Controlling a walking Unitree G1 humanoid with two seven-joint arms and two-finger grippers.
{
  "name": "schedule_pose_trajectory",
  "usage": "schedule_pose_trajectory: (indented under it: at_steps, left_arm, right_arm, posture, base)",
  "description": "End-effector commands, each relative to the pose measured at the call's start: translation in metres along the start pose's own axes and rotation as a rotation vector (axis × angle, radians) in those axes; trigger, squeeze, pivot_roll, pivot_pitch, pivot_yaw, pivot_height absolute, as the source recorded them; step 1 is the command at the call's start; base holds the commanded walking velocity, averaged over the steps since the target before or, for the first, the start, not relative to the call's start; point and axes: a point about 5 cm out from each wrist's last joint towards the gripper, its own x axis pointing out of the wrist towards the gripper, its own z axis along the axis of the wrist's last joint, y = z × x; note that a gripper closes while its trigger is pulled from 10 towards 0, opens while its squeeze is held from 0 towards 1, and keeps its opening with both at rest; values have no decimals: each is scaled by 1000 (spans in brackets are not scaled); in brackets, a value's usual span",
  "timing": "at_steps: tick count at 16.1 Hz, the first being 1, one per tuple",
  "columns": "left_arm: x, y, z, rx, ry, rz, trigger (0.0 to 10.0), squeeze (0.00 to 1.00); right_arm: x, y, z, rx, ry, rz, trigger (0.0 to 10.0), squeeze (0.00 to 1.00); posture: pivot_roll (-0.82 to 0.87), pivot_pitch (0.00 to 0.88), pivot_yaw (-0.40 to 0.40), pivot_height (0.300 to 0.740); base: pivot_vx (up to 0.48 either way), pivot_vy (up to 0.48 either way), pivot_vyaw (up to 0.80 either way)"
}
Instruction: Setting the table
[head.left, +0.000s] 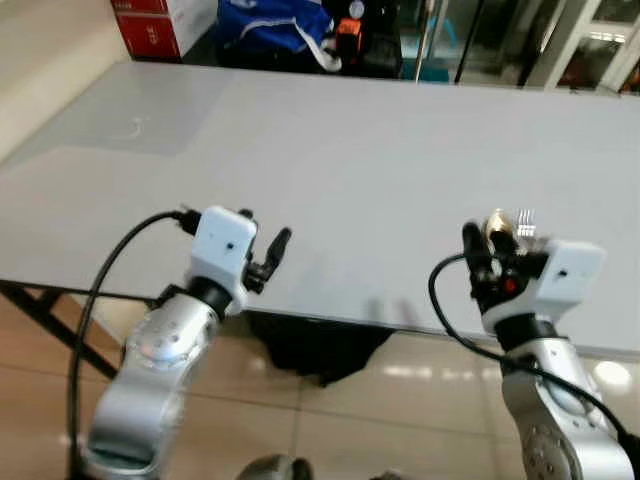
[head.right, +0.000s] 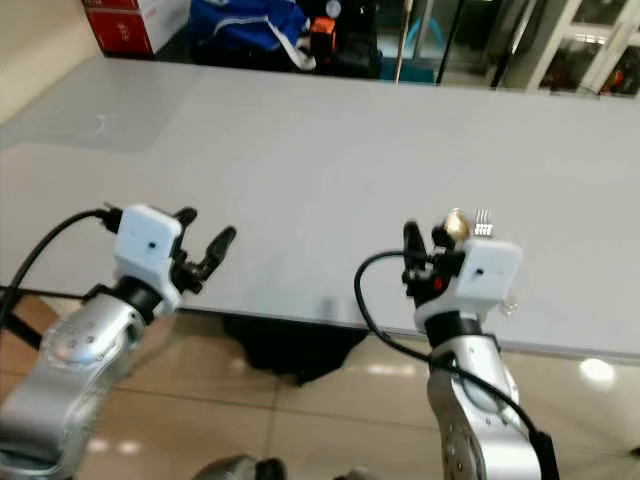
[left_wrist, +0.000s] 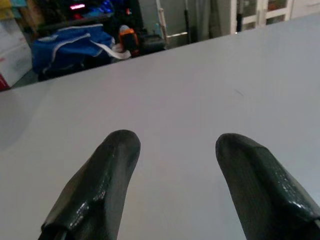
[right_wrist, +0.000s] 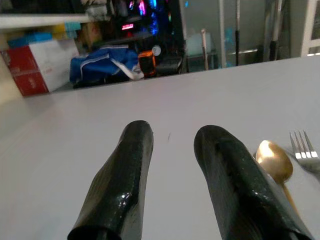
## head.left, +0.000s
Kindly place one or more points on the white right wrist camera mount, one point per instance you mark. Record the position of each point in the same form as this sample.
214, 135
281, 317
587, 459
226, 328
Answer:
560, 280

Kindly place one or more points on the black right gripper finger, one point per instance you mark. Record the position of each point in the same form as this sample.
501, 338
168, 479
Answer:
500, 247
476, 255

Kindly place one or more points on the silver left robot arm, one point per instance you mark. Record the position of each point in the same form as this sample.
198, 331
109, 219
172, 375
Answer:
160, 370

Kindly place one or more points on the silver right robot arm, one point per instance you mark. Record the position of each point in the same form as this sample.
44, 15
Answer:
560, 410

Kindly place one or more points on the grey robot foot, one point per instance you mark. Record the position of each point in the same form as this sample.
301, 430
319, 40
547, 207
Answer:
272, 468

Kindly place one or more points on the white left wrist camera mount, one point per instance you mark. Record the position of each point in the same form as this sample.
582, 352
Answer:
222, 245

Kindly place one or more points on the blue bag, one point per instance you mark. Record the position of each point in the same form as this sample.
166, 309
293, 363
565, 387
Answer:
270, 25

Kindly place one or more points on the gold spoon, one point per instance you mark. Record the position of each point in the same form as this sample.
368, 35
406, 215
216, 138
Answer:
497, 223

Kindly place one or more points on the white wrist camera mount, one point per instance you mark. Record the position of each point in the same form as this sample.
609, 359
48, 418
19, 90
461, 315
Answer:
222, 245
560, 280

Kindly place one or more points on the orange and black device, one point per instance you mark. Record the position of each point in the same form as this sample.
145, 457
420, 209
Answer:
352, 35

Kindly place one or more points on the red and white cardboard box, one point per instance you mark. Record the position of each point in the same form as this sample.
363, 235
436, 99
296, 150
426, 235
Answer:
150, 30

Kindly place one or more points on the black table leg frame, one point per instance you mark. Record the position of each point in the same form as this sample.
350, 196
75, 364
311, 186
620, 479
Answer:
40, 312

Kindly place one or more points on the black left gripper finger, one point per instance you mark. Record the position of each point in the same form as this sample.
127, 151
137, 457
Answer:
277, 250
246, 214

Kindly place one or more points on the white door frame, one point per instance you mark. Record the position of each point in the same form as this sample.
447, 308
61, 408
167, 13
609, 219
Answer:
565, 40

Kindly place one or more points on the black table base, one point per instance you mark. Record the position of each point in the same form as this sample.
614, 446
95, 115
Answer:
320, 345

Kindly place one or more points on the gold fork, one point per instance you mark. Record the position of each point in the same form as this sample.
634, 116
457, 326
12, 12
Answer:
527, 222

